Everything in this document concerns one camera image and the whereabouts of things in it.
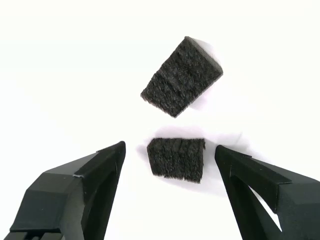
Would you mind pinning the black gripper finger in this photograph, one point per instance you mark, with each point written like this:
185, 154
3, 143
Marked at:
62, 200
287, 212

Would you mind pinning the small black foam box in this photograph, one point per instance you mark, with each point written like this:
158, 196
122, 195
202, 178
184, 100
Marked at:
180, 77
175, 160

